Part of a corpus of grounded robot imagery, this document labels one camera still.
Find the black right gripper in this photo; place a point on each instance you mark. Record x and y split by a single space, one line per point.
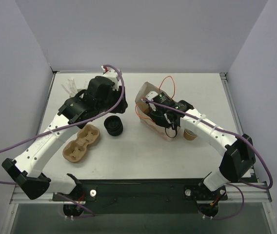
155 113

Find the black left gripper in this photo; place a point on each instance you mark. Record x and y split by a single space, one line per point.
120 102

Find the printed paper takeout bag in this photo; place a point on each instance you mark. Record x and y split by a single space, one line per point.
166 133

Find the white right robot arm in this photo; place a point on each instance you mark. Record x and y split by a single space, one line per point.
237 156

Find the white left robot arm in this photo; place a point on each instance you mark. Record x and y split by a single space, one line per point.
27 168

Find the white straw holder cup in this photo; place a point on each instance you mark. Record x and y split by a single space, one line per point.
79 93

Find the stack of brown paper cups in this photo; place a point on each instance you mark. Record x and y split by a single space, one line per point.
189 135

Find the stack of black lids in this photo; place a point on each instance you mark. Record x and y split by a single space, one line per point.
113 125

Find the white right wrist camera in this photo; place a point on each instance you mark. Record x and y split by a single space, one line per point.
151 95

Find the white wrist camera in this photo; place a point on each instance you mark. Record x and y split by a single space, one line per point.
112 74
151 95

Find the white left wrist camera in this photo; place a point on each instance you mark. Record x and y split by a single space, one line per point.
112 74

